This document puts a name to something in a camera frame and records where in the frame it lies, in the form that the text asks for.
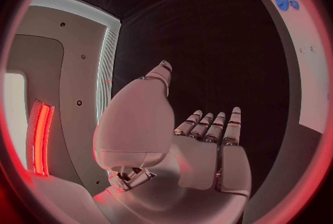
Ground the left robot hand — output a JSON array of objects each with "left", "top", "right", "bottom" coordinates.
[{"left": 92, "top": 59, "right": 253, "bottom": 224}]

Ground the white task board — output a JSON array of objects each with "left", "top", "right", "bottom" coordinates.
[{"left": 229, "top": 0, "right": 332, "bottom": 135}]

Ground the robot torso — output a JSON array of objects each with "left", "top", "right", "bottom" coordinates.
[{"left": 2, "top": 0, "right": 122, "bottom": 192}]

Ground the glowing light bar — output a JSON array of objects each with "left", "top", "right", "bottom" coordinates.
[{"left": 26, "top": 99, "right": 56, "bottom": 177}]

